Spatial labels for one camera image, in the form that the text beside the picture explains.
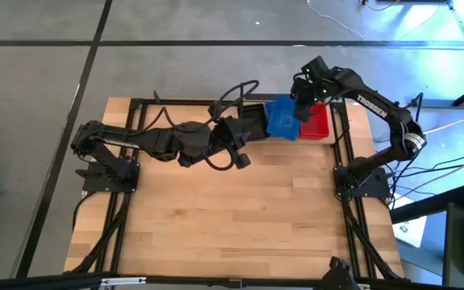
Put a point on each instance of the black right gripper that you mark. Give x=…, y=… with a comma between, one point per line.
x=306, y=90

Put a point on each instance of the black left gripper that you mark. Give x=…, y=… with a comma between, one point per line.
x=228, y=135

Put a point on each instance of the black plastic basket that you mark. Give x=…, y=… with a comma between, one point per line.
x=256, y=121

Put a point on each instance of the red plastic basket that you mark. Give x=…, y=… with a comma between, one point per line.
x=316, y=127

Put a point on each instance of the blue plastic basket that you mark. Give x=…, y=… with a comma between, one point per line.
x=282, y=121

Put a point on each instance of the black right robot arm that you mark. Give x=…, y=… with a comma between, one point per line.
x=377, y=106

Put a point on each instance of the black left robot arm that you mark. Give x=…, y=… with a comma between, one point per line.
x=151, y=141

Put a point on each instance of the black desk leg bar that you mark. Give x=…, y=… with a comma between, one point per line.
x=433, y=102

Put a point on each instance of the white printed sheet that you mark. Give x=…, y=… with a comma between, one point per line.
x=409, y=231

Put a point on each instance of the black side desk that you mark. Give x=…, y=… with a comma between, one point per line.
x=455, y=249

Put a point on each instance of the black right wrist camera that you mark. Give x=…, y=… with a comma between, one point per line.
x=316, y=65

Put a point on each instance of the black aluminium rig frame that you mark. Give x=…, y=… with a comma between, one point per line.
x=187, y=102

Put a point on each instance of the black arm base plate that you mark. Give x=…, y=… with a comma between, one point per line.
x=95, y=186
x=377, y=190

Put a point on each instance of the silver metal bracket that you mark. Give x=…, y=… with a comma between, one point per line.
x=123, y=281

